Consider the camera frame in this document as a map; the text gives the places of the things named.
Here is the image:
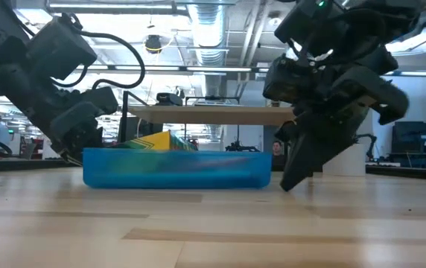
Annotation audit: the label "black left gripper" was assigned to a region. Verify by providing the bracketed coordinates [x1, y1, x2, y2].
[0, 63, 119, 166]

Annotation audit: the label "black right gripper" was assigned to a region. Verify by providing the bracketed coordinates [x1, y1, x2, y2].
[262, 48, 400, 193]

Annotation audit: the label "yellow green crayon box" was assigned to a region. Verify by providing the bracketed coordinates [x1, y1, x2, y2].
[113, 130, 200, 152]

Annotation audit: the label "blue plastic pencil box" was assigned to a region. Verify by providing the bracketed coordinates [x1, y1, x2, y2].
[82, 147, 273, 190]

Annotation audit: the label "snake plant in white pot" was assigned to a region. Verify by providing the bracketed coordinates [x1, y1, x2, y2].
[322, 142, 367, 177]

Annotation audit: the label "black background robot arms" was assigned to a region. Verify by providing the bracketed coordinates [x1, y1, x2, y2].
[224, 141, 261, 153]

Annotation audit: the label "wooden shelf riser black legs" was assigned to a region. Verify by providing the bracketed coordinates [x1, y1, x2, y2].
[121, 90, 296, 150]

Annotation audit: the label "white desk calculator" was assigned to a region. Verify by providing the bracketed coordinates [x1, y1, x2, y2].
[193, 96, 241, 107]

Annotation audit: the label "black equipment rack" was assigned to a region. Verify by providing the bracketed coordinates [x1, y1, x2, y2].
[387, 120, 426, 170]

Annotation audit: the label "long ceiling light strip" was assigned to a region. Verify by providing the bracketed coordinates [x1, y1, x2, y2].
[74, 63, 426, 78]

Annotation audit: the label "black ceiling fixture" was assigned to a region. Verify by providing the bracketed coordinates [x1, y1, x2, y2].
[144, 33, 164, 54]

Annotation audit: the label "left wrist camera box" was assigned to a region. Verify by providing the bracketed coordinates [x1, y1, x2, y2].
[48, 100, 104, 142]

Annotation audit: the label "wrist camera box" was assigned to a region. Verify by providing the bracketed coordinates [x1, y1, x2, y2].
[337, 66, 410, 126]
[48, 100, 104, 142]

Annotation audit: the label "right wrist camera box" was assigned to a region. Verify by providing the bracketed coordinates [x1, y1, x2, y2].
[337, 66, 410, 126]

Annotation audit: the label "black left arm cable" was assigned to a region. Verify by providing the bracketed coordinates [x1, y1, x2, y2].
[50, 12, 147, 91]

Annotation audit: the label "silver ventilation duct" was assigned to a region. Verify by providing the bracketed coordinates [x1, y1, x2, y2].
[185, 0, 229, 98]

